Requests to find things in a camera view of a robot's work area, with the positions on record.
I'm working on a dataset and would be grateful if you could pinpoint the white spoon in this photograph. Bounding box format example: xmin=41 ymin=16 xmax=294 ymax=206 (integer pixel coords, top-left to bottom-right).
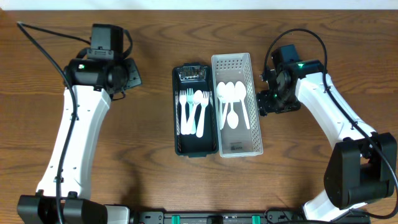
xmin=235 ymin=81 xmax=250 ymax=129
xmin=223 ymin=82 xmax=235 ymax=124
xmin=216 ymin=82 xmax=225 ymax=129
xmin=187 ymin=88 xmax=203 ymax=134
xmin=226 ymin=101 xmax=239 ymax=129

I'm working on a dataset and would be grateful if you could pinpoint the white fork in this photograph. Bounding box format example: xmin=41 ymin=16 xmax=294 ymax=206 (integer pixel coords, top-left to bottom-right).
xmin=179 ymin=90 xmax=187 ymax=135
xmin=196 ymin=91 xmax=209 ymax=138

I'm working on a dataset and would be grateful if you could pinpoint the pale green plastic fork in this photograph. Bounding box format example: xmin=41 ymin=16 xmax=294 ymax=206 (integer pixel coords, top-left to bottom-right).
xmin=187 ymin=88 xmax=196 ymax=134

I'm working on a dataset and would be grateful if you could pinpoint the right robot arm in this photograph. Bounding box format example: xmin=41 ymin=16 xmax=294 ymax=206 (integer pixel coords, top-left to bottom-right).
xmin=256 ymin=45 xmax=397 ymax=222

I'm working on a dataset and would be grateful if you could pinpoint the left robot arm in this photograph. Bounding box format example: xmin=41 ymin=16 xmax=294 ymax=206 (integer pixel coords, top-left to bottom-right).
xmin=17 ymin=24 xmax=142 ymax=223

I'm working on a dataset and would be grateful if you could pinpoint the clear plastic basket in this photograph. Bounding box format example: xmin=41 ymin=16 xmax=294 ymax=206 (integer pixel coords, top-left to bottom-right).
xmin=211 ymin=53 xmax=263 ymax=157

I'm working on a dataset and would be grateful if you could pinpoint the black plastic basket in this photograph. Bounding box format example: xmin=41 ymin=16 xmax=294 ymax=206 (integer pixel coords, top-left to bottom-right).
xmin=172 ymin=62 xmax=218 ymax=157

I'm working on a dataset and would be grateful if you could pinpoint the right black cable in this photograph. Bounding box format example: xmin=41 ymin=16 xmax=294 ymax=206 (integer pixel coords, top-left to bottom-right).
xmin=262 ymin=28 xmax=398 ymax=220

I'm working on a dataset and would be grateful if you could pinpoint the black cable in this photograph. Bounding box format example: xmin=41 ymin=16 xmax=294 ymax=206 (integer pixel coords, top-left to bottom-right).
xmin=262 ymin=28 xmax=398 ymax=220
xmin=16 ymin=21 xmax=93 ymax=224

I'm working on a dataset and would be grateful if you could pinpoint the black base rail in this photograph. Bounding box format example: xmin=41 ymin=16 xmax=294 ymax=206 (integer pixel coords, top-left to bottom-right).
xmin=104 ymin=203 xmax=371 ymax=224

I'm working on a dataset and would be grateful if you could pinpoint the left black cable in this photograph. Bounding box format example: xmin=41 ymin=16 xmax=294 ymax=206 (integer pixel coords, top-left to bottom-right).
xmin=16 ymin=21 xmax=93 ymax=224

